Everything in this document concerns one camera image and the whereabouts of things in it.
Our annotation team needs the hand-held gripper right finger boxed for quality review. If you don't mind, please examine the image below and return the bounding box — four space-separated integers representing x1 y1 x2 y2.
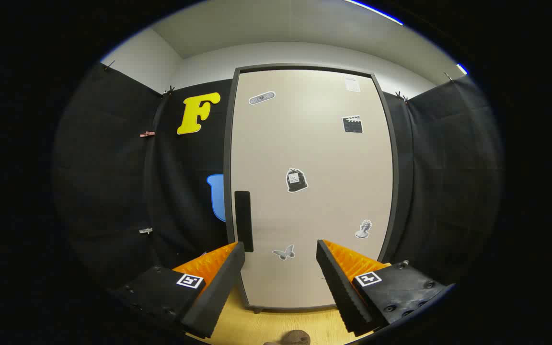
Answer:
316 239 454 337

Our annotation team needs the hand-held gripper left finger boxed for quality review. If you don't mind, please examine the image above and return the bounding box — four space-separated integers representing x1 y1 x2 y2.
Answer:
113 241 247 339

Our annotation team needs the brown fuzzy shoe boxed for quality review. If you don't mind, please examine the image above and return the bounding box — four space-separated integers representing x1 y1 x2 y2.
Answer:
263 330 311 345

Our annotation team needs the black door handle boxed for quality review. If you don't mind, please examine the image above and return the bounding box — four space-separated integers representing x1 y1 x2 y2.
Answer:
234 191 254 253

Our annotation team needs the grey shoe cabinet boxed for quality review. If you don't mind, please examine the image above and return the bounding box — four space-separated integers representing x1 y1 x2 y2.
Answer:
223 64 400 314

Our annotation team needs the beige shoe cabinet door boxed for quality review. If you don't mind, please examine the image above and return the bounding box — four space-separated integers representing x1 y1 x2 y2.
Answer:
230 69 394 310

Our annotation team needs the black backdrop cloth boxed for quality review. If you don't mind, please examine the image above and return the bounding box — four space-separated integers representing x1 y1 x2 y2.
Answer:
52 60 504 293

